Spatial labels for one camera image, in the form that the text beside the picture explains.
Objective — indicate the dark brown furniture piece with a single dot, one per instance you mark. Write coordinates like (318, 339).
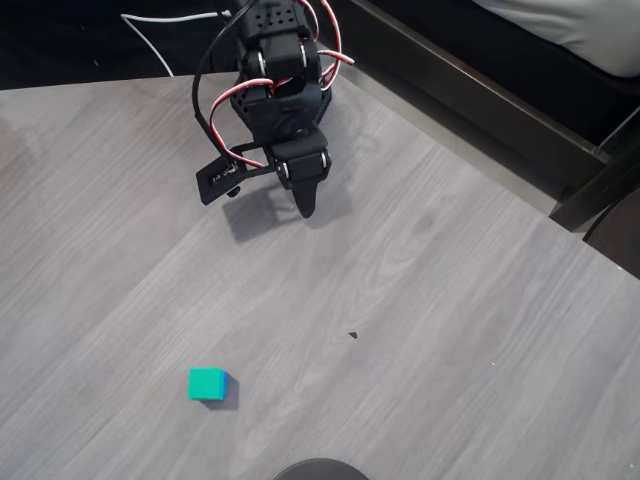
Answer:
(620, 235)

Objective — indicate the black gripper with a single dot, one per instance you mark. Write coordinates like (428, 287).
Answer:
(303, 170)

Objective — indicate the dark wooden bed frame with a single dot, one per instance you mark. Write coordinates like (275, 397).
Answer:
(475, 90)

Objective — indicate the dark round object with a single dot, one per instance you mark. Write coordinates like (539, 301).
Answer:
(322, 471)

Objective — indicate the green cube block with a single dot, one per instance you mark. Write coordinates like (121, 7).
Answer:
(204, 384)

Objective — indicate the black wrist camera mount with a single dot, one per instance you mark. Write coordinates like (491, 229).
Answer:
(220, 177)

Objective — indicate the white mattress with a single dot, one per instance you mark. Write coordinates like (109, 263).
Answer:
(575, 25)

